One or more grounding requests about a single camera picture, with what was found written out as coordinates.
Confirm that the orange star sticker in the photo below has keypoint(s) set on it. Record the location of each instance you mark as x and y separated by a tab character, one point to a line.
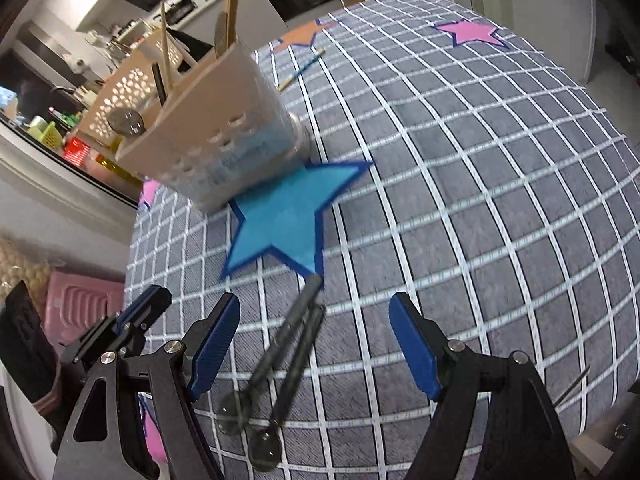
303	35

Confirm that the grey checked tablecloth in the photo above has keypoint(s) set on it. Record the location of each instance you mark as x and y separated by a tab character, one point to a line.
500	197

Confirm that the blue-tipped chopstick far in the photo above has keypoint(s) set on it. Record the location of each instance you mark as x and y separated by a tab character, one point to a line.
302	69

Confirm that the pink star left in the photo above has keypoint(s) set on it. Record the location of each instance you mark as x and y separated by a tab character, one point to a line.
147	195

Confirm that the beige flower storage rack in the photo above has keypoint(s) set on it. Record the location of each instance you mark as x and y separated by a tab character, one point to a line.
131	85

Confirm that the dark flat utensil handle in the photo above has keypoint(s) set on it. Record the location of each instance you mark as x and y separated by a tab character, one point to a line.
159	84

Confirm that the beige utensil holder caddy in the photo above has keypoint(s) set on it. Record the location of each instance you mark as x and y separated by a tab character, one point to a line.
222	130

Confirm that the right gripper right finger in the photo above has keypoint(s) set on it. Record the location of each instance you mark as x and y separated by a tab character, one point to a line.
423	345

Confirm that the blue star sticker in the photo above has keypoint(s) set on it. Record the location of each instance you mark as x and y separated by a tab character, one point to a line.
284	218

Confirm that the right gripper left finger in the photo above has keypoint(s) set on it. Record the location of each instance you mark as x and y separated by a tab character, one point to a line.
207	342

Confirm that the pink star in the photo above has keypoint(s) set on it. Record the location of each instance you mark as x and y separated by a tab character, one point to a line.
465	32
147	195

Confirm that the pink star right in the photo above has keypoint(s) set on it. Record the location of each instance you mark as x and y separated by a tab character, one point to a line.
465	32

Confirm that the plastic bag of food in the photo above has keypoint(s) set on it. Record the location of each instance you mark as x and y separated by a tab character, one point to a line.
16	267

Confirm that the chopstick in middle slot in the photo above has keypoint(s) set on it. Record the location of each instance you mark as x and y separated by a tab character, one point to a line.
166	53

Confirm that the dark grey spoon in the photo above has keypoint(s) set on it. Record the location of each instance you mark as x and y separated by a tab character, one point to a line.
265	451
235	408

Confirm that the pink plastic stool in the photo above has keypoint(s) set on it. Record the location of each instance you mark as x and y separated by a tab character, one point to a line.
75	303

